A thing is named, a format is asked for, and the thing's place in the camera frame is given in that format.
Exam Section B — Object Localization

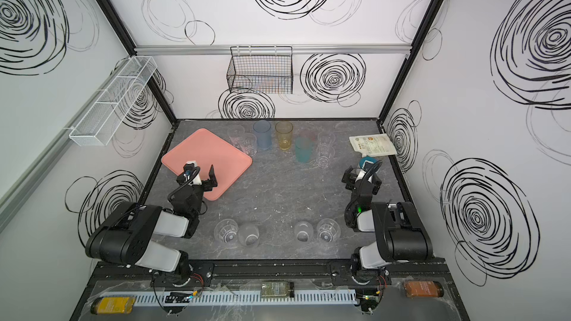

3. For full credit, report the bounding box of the clear glass back left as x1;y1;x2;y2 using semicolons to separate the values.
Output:
227;124;245;150

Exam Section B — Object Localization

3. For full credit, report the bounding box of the clear cup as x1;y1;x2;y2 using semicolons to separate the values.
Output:
214;218;239;244
317;218;341;243
238;223;260;248
294;221;314;243

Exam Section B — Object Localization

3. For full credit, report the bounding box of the white jar teal lid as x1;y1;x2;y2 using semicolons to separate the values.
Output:
358;156;382;174

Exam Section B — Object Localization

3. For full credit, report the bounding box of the yellow plastic cup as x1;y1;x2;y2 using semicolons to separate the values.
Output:
275;120;294;151

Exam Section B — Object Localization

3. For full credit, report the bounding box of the blue plastic cup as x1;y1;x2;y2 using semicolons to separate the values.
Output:
253;120;272;150

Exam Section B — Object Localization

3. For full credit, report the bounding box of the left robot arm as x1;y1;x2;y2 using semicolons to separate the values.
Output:
85;160;218;287

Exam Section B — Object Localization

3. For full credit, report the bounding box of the yellow bottle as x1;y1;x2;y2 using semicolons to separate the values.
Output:
90;297;136;315

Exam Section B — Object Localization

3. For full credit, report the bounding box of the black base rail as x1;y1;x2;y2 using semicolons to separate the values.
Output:
87;258;454;289

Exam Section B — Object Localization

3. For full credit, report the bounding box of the orange bottle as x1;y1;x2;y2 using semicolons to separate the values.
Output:
404;280;445;298

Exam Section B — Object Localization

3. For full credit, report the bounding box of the pink tinted glass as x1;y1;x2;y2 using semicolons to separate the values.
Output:
299;129;317;143

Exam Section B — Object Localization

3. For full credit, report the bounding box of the clear glass right front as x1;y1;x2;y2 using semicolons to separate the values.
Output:
316;144;335;169

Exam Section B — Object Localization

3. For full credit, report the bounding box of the white mesh wall shelf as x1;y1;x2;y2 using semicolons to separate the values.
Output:
69;56;159;147

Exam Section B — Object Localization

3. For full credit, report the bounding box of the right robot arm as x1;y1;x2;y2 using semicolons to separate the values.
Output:
342;157;434;285

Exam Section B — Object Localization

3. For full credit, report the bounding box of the pink plastic tray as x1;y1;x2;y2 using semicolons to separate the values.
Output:
161;129;252;202

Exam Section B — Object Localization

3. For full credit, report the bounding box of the clear glass right back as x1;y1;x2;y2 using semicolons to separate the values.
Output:
318;132;335;147

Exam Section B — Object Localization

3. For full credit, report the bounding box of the teal plastic cup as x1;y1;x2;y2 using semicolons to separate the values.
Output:
294;137;313;163

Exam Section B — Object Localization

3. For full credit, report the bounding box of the black wire basket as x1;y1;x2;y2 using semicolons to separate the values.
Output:
226;45;294;95

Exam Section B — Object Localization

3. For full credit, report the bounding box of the green bottle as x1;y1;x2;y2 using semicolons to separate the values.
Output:
260;281;294;299

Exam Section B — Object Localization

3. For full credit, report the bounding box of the white slotted cable duct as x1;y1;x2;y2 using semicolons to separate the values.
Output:
101;290;358;308

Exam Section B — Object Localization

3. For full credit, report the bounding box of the clear faceted glass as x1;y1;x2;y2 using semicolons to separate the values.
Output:
238;133;257;157

